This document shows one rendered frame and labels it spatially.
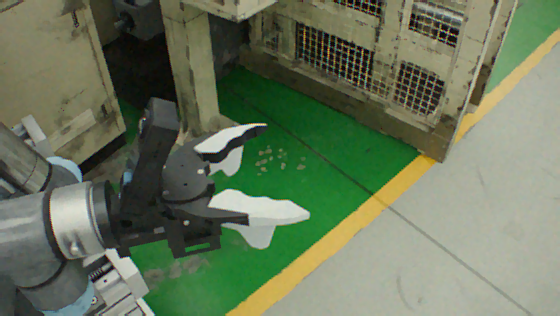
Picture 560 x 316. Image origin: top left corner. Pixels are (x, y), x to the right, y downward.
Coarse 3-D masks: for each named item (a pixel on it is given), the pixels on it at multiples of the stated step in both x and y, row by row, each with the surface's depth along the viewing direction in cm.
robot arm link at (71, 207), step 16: (64, 192) 41; (80, 192) 41; (64, 208) 39; (80, 208) 40; (64, 224) 39; (80, 224) 39; (96, 224) 40; (64, 240) 39; (80, 240) 40; (96, 240) 40; (80, 256) 42
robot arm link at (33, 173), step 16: (0, 128) 46; (0, 144) 46; (16, 144) 48; (0, 160) 46; (16, 160) 48; (32, 160) 50; (48, 160) 57; (64, 160) 58; (0, 176) 47; (16, 176) 48; (32, 176) 50; (48, 176) 52; (64, 176) 56; (80, 176) 60; (0, 192) 48; (16, 192) 49; (32, 192) 50
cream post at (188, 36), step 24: (168, 0) 150; (168, 24) 159; (192, 24) 157; (168, 48) 169; (192, 48) 163; (192, 72) 170; (192, 96) 179; (216, 96) 190; (192, 120) 190; (216, 120) 198
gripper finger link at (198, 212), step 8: (200, 200) 41; (208, 200) 41; (176, 208) 40; (184, 208) 40; (192, 208) 40; (200, 208) 40; (208, 208) 40; (216, 208) 40; (184, 216) 40; (192, 216) 40; (200, 216) 39; (208, 216) 39; (216, 216) 39; (224, 216) 39; (232, 216) 39; (240, 216) 39; (248, 216) 39; (200, 224) 40; (208, 224) 40; (216, 224) 40; (240, 224) 40; (248, 224) 40
